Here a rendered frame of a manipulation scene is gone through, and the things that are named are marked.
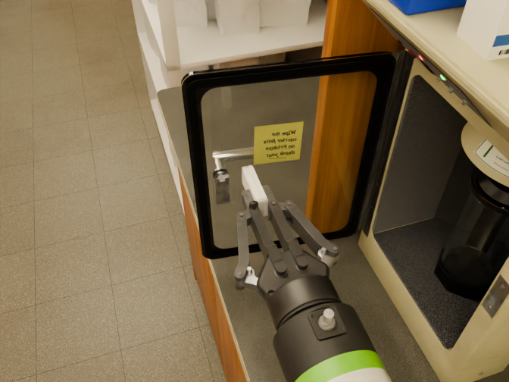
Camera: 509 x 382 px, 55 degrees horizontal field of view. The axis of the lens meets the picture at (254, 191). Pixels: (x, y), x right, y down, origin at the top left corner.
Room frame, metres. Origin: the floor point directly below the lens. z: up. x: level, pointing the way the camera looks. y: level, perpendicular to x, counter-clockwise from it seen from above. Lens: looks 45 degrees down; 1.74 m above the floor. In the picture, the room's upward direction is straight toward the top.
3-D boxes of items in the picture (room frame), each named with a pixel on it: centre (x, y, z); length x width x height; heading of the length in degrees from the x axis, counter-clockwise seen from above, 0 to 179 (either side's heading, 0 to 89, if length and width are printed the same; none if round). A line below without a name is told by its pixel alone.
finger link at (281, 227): (0.37, -0.04, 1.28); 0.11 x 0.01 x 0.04; 16
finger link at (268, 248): (0.36, -0.01, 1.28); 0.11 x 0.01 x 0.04; 19
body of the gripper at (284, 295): (0.30, -0.05, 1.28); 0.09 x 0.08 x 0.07; 17
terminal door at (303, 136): (0.59, -0.05, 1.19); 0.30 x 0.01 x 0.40; 101
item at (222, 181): (0.55, 0.05, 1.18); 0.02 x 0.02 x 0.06; 11
